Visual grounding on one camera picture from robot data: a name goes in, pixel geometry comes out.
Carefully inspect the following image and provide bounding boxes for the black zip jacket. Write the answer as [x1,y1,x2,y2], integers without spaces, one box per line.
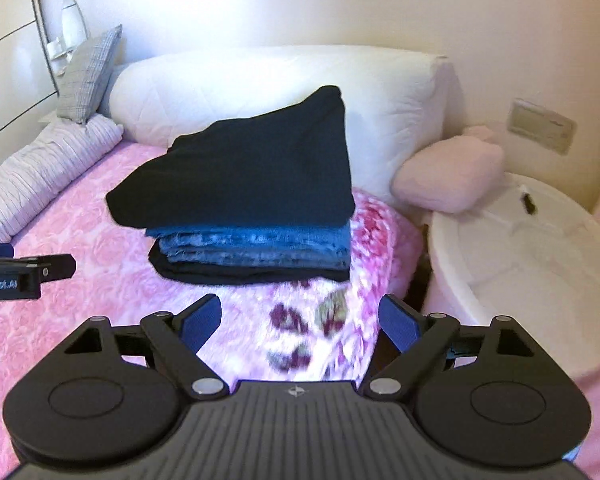
[106,86,355,230]

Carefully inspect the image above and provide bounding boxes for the folded black garment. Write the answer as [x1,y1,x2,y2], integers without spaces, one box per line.
[148,242,350,286]

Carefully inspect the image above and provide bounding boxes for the pink rose bedsheet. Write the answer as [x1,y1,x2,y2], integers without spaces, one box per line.
[0,142,422,478]

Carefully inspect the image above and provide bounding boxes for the folded blue jeans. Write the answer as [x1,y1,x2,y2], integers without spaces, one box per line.
[145,222,351,270]

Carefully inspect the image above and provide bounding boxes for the white round nightstand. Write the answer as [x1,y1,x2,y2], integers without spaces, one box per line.
[422,174,600,377]

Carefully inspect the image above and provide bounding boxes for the pink plush pillow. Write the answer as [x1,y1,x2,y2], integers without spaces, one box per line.
[390,126,505,214]

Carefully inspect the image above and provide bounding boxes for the small black item on nightstand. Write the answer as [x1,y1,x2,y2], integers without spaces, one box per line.
[520,191,538,216]

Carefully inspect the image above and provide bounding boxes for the white sliding wardrobe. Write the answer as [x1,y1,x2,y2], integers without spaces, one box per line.
[0,0,57,165]

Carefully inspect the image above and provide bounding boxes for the white quilted headboard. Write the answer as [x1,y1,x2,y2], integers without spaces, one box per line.
[99,46,458,208]

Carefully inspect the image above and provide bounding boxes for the grey checked pillow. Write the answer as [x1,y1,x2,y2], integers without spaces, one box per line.
[56,25,123,124]

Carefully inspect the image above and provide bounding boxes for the oval mirror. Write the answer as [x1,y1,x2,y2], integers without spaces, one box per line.
[60,0,88,51]

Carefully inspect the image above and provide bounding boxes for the beige wall panel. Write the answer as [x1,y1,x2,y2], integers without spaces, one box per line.
[506,99,577,155]

